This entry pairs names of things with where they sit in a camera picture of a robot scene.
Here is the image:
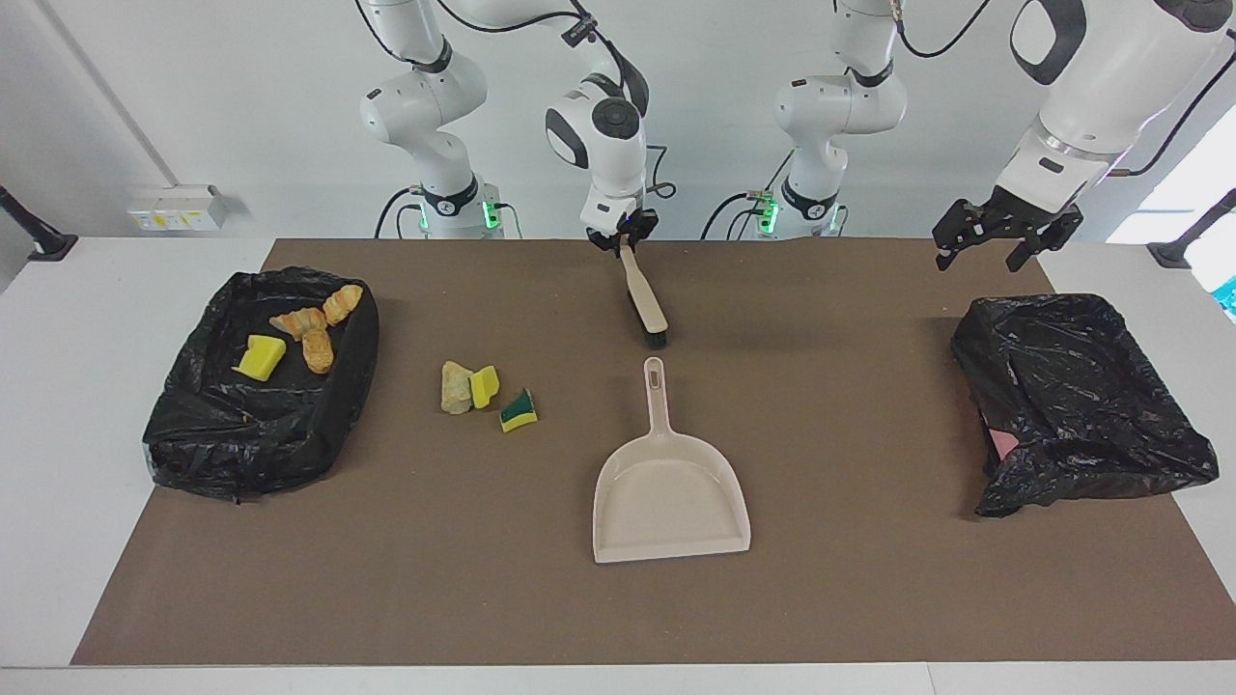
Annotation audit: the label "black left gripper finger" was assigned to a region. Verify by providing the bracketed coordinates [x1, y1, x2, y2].
[1006, 210, 1084, 273]
[934, 201, 984, 271]

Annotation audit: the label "beige hand brush black bristles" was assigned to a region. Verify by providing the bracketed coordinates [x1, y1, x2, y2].
[618, 243, 670, 348]

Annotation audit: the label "green backed yellow sponge piece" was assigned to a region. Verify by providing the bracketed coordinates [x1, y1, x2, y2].
[499, 387, 539, 433]

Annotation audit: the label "pale crust toy bread piece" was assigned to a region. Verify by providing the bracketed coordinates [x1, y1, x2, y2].
[441, 360, 476, 416]

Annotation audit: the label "striped toy bread slice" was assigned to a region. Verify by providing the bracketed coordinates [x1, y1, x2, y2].
[322, 284, 365, 326]
[268, 307, 329, 341]

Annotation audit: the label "beige plastic dustpan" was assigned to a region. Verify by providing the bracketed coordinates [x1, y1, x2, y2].
[592, 356, 752, 565]

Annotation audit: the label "notched yellow sponge piece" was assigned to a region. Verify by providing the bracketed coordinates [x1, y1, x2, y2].
[232, 334, 288, 381]

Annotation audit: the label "black bag lined pink bin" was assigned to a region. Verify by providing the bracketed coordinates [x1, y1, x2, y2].
[950, 293, 1221, 519]

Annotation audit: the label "black clamp stand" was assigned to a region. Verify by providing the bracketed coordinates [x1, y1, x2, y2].
[0, 183, 78, 263]
[1147, 188, 1236, 270]

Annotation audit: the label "brown table mat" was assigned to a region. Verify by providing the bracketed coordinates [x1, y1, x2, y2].
[70, 238, 1236, 667]

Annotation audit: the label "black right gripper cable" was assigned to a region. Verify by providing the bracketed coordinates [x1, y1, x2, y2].
[435, 0, 677, 201]

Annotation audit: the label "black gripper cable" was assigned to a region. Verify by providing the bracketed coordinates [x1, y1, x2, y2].
[888, 0, 1236, 180]
[435, 0, 677, 201]

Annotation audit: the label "black base cable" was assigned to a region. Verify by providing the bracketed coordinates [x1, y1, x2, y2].
[375, 188, 416, 239]
[701, 191, 769, 240]

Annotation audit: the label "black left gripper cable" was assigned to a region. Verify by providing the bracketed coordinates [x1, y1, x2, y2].
[888, 0, 1236, 180]

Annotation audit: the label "white wall socket box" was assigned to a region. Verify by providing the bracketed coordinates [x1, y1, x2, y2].
[127, 184, 233, 233]

